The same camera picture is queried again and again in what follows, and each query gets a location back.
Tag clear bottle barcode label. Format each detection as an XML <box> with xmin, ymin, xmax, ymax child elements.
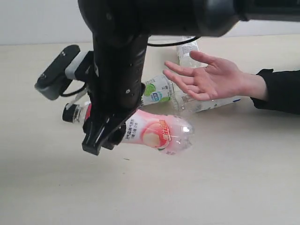
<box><xmin>172</xmin><ymin>91</ymin><xmax>241</xmax><ymax>113</ymax></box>

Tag green lime label bottle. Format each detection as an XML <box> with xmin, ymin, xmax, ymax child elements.
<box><xmin>141</xmin><ymin>75</ymin><xmax>174</xmax><ymax>106</ymax></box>

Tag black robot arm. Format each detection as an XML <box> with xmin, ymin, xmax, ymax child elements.
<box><xmin>78</xmin><ymin>0</ymin><xmax>300</xmax><ymax>155</ymax></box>

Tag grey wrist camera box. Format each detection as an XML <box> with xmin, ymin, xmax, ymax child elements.
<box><xmin>34</xmin><ymin>45</ymin><xmax>80</xmax><ymax>101</ymax></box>

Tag bare open human hand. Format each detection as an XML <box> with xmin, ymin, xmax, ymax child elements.
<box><xmin>162</xmin><ymin>50</ymin><xmax>253</xmax><ymax>102</ymax></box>

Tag black sleeved forearm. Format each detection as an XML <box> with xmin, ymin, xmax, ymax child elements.
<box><xmin>240</xmin><ymin>69</ymin><xmax>300</xmax><ymax>115</ymax></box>

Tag pink peach drink bottle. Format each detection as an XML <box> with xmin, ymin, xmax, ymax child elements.
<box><xmin>62</xmin><ymin>101</ymin><xmax>195</xmax><ymax>157</ymax></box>

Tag small clear white-label bottle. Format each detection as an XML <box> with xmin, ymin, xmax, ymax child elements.
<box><xmin>176</xmin><ymin>36</ymin><xmax>207</xmax><ymax>68</ymax></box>

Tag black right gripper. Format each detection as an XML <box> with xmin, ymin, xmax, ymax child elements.
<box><xmin>74</xmin><ymin>35</ymin><xmax>148</xmax><ymax>155</ymax></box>

